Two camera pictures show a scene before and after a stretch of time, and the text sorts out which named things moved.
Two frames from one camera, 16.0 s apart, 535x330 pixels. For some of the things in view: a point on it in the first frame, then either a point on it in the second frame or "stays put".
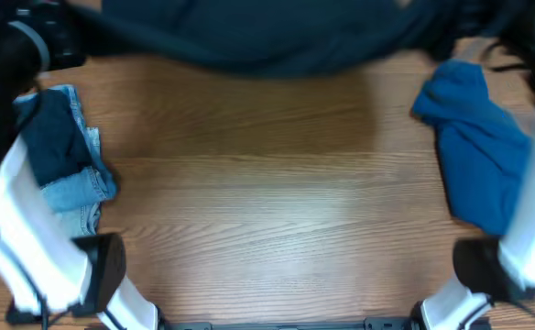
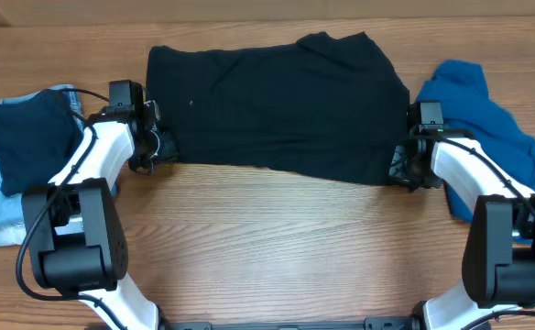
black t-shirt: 279,38 → 328,108
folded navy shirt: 56,144 stays put
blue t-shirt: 485,152 stays put
